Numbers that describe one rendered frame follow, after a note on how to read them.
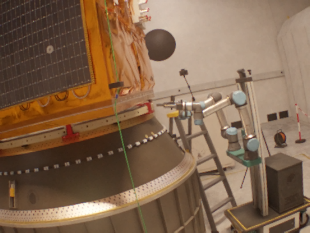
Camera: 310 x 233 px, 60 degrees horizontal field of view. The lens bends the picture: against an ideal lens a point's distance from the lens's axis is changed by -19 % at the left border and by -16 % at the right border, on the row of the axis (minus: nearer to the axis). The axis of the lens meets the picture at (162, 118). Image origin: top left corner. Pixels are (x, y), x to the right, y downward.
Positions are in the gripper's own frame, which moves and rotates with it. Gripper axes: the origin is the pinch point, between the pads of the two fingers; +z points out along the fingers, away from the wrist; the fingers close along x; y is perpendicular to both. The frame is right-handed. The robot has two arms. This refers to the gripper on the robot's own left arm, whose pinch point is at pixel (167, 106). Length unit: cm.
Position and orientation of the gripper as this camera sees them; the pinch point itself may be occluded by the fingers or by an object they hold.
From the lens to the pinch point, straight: 269.2
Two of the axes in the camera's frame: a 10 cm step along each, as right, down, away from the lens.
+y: -0.3, -9.9, -1.2
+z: -9.9, 0.2, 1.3
